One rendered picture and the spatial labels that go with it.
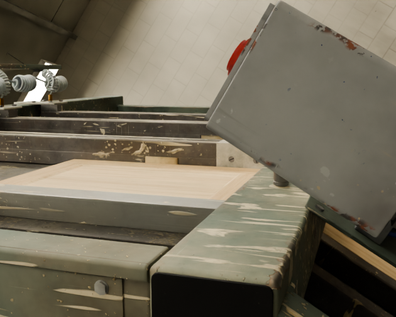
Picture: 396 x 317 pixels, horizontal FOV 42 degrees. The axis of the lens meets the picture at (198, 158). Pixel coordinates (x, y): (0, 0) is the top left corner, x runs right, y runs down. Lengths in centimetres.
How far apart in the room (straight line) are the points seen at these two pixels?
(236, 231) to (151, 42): 620
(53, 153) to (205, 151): 39
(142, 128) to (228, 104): 124
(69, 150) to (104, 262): 81
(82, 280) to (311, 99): 28
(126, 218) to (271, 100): 40
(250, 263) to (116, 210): 33
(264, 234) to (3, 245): 27
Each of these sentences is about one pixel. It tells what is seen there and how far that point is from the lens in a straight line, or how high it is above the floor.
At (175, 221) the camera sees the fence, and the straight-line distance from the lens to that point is 74.
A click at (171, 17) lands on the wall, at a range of 672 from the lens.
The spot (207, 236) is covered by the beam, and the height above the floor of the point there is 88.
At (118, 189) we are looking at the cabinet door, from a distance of 95.
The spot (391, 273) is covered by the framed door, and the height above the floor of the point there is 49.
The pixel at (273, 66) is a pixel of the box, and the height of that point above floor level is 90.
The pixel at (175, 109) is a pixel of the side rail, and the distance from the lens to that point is 271.
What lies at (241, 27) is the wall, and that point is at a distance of 651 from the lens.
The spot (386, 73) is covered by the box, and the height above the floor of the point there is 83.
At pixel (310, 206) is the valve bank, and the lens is 70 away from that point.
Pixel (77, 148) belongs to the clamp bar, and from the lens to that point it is 129.
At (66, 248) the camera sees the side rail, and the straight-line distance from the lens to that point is 55.
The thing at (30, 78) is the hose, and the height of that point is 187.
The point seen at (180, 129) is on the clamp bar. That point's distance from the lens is 162.
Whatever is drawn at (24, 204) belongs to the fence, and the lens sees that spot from 86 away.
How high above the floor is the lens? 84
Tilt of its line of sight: 10 degrees up
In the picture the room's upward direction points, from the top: 56 degrees counter-clockwise
